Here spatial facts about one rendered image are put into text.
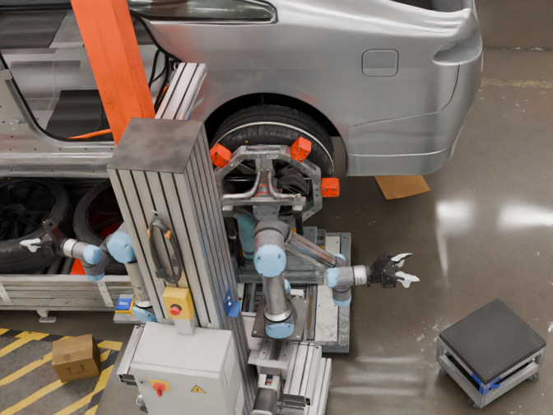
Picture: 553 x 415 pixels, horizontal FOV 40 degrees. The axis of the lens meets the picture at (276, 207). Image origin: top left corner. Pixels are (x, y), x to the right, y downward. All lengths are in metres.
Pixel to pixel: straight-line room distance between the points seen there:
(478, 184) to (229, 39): 2.22
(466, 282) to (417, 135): 1.08
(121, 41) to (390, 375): 2.24
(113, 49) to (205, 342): 1.19
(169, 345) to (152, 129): 0.85
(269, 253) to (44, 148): 1.90
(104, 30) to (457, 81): 1.68
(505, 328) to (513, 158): 1.70
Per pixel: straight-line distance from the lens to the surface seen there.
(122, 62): 3.15
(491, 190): 5.16
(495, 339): 3.98
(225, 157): 3.79
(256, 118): 3.85
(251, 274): 4.45
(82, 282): 4.38
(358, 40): 3.59
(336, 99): 3.78
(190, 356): 2.87
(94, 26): 3.09
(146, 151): 2.43
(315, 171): 3.80
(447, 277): 4.63
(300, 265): 4.39
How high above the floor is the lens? 3.57
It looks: 45 degrees down
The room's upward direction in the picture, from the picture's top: 7 degrees counter-clockwise
